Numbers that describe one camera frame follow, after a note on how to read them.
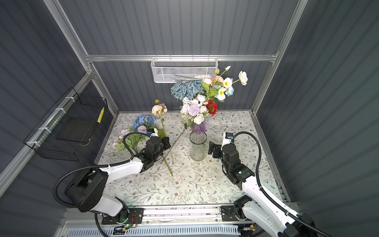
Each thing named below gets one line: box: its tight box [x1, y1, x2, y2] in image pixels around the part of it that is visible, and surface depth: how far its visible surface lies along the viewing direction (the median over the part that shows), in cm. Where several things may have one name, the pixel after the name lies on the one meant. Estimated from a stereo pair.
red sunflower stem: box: [204, 99, 218, 117], surface depth 88 cm
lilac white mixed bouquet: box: [179, 94, 209, 130], surface depth 81 cm
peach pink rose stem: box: [202, 68, 224, 87], surface depth 86 cm
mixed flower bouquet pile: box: [112, 114, 158, 154], surface depth 102 cm
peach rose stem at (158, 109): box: [151, 98, 168, 138], surface depth 96 cm
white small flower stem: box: [217, 65, 249, 101], surface depth 69 cm
